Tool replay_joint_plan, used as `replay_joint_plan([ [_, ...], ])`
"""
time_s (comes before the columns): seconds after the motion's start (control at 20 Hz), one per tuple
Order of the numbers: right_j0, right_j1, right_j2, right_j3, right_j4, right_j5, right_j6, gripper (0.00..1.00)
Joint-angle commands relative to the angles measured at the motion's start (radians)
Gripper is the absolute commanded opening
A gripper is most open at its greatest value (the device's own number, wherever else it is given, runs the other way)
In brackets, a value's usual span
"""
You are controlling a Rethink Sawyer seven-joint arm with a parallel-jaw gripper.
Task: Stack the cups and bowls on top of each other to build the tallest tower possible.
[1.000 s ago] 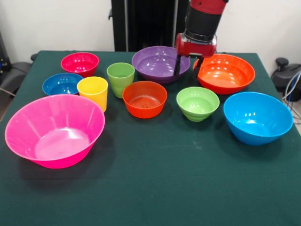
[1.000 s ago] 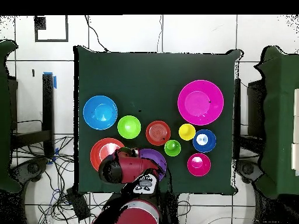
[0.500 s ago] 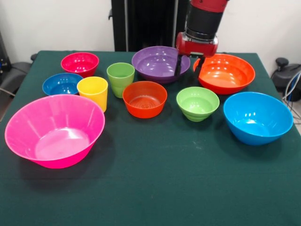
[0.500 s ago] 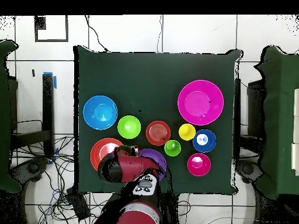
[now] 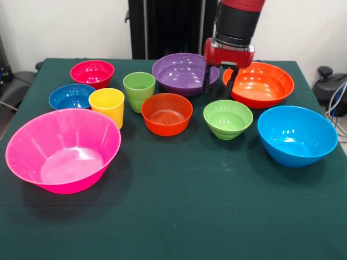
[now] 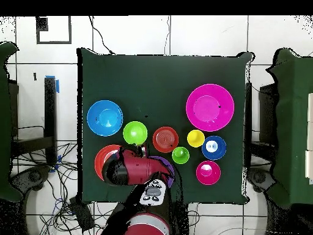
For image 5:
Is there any light blue bowl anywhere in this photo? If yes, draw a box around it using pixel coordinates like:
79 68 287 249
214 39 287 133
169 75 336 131
257 105 339 168

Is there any yellow cup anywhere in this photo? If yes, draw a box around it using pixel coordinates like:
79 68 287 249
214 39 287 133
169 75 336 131
88 88 125 130

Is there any small dark blue bowl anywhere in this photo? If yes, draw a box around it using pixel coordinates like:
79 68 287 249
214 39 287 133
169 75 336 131
48 83 96 111

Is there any floor cable bundle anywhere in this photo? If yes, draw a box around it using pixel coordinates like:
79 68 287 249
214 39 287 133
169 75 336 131
324 81 347 131

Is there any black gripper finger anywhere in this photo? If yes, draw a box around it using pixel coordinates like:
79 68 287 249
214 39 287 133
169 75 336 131
226 67 240 99
203 64 213 95

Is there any large pink bowl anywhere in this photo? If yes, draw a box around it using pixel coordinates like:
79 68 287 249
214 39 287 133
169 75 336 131
5 108 122 195

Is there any small crimson bowl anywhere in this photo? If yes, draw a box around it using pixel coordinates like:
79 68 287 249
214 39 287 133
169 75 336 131
70 60 115 90

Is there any dark green tablecloth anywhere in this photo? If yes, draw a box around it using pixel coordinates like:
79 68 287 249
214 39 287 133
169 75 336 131
0 57 347 260

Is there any large orange bowl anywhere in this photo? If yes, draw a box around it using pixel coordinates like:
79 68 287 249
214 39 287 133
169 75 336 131
222 61 295 110

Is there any purple bowl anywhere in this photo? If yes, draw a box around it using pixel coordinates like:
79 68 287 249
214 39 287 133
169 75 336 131
151 53 220 98

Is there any green cup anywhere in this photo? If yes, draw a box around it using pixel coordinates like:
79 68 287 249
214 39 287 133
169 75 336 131
123 71 156 113

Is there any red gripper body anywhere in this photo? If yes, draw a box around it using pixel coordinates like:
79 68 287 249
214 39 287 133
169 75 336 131
203 37 255 69

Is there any small green bowl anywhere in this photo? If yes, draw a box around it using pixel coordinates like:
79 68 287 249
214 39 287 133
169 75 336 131
203 99 254 141

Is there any small orange bowl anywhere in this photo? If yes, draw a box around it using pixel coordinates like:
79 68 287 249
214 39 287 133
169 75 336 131
140 93 194 137

